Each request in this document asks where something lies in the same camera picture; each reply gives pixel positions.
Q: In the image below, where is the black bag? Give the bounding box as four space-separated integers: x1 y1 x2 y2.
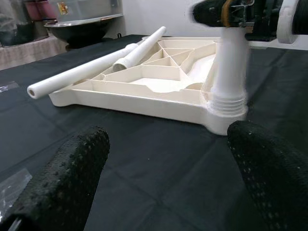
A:
0 21 36 47

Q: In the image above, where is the clear plastic storage box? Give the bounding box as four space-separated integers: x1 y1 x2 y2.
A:
48 0 125 25

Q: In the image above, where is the clear plastic sheet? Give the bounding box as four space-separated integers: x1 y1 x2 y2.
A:
0 167 33 217

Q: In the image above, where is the clear plastic hardware bag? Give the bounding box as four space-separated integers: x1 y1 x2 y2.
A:
0 81 19 93

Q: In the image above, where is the tan rubber band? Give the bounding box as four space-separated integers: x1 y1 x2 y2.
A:
221 0 231 26

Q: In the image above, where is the reddish brown container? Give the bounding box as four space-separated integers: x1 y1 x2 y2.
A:
24 0 58 21

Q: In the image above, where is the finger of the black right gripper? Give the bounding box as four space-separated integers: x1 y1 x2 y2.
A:
191 0 228 27

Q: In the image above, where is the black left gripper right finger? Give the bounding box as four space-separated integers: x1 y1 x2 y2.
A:
227 120 308 231

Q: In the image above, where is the black tablecloth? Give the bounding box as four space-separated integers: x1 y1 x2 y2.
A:
0 33 308 231

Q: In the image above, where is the beige cloth covered bench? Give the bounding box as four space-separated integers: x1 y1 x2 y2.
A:
0 36 70 70

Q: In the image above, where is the white plastic table leg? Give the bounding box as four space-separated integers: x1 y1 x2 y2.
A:
112 26 167 72
26 41 145 100
207 25 250 116

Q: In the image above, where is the white plastic table top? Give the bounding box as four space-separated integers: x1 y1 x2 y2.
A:
48 35 282 136

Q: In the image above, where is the large black bowl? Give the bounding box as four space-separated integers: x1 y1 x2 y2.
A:
44 19 111 49

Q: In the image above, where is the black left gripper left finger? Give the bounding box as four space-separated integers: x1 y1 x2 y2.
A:
0 125 111 231

